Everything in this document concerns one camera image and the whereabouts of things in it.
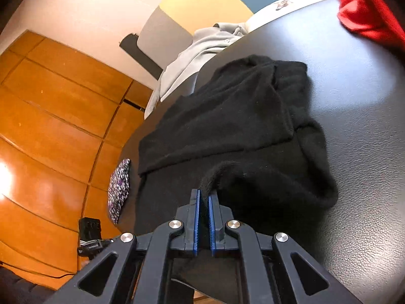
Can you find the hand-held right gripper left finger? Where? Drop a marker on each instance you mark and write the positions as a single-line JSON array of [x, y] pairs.
[[195, 224]]

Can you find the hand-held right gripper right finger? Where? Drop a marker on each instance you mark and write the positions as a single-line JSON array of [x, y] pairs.
[[213, 228]]

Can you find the black sweater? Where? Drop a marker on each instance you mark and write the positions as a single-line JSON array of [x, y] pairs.
[[237, 117]]

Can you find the red knit sweater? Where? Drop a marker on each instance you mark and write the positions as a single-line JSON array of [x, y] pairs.
[[367, 12]]

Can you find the purple leopard print cloth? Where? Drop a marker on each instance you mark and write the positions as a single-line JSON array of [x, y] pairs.
[[119, 190]]

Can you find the dark cloth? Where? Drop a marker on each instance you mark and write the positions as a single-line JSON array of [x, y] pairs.
[[19, 288]]

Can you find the orange wooden wardrobe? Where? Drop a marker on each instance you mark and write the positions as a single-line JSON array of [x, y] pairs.
[[47, 117]]

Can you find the grey garment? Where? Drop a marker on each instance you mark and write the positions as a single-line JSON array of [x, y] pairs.
[[189, 57]]

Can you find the grey yellow blue sofa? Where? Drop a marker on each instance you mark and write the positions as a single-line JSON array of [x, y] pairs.
[[202, 3]]

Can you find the white printed cushion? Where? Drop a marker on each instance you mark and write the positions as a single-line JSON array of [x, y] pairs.
[[303, 1]]

